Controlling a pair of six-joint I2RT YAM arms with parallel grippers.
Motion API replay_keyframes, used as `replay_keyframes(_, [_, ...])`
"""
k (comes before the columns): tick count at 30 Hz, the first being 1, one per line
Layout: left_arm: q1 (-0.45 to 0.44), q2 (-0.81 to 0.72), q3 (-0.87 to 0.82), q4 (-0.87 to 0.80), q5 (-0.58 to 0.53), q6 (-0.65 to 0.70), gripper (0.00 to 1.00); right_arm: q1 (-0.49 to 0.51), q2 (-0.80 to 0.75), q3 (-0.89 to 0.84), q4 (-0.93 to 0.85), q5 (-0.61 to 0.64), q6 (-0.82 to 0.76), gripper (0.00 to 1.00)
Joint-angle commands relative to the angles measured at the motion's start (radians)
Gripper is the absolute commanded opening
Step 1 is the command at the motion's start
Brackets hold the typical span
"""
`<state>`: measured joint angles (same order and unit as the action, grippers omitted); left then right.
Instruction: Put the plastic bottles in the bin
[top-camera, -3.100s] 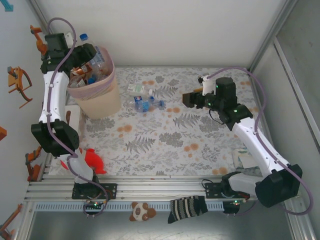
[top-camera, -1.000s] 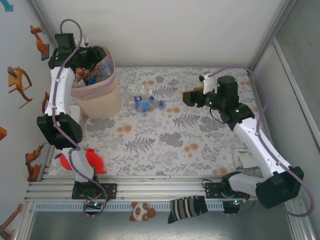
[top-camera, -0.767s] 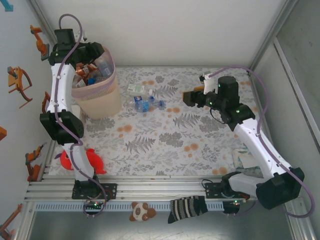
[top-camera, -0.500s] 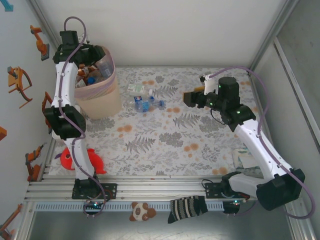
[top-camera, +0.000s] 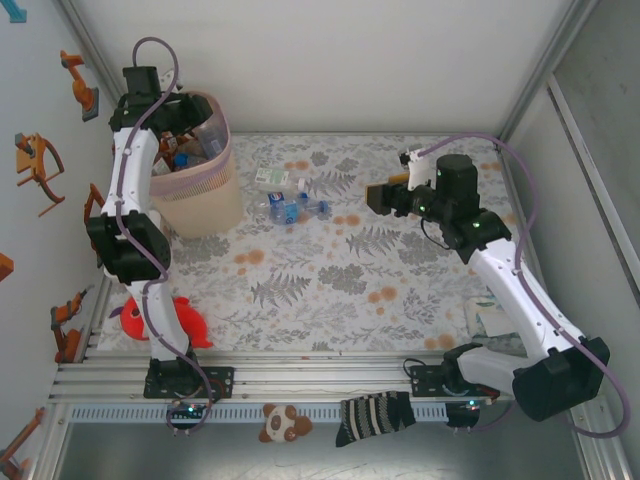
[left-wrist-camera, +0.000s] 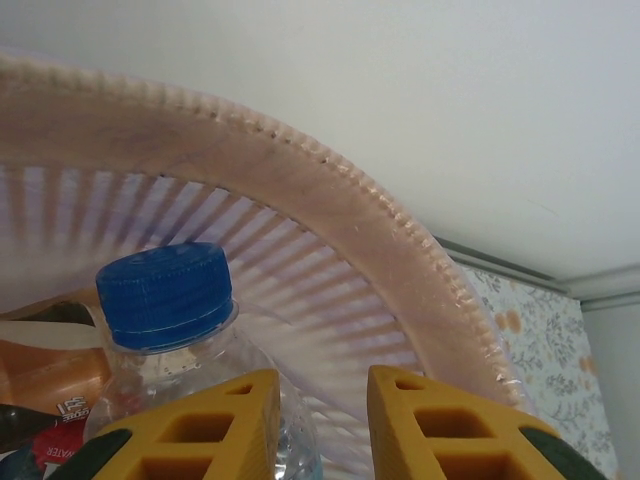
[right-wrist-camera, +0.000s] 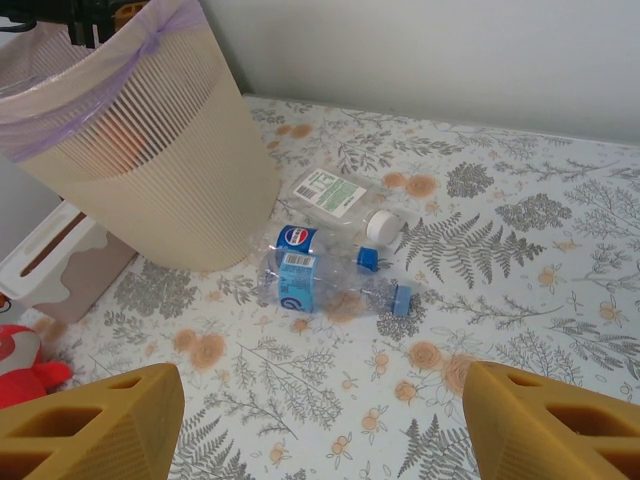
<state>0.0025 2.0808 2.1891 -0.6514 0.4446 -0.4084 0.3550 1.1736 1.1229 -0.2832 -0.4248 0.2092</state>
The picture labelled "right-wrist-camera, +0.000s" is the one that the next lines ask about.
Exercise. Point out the clear Pepsi bottle blue cap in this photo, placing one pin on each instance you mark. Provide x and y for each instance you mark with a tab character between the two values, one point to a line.
295	237

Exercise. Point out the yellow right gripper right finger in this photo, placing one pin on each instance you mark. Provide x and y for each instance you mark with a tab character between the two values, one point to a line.
550	430

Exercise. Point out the clear bottle green white label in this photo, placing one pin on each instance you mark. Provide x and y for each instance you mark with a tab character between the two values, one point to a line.
330	192

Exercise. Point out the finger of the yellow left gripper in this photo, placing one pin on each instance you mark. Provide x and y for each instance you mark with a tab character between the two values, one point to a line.
130	7

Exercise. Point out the pink plastic bin liner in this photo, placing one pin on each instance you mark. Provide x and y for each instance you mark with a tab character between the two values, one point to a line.
50	100

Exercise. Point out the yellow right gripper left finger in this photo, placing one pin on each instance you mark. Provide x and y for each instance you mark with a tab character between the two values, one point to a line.
85	430

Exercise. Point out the red plush monster toy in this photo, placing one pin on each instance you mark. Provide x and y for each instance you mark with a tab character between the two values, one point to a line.
25	380

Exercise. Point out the floral table mat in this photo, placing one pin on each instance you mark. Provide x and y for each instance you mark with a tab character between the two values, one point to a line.
525	300

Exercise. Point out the white tissue box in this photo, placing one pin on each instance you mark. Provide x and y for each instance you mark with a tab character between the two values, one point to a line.
75	280

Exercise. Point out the beige ribbed waste bin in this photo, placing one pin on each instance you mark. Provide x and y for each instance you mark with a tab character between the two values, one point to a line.
165	200

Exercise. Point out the clear bottle light blue label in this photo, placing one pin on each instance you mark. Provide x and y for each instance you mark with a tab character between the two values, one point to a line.
300	285

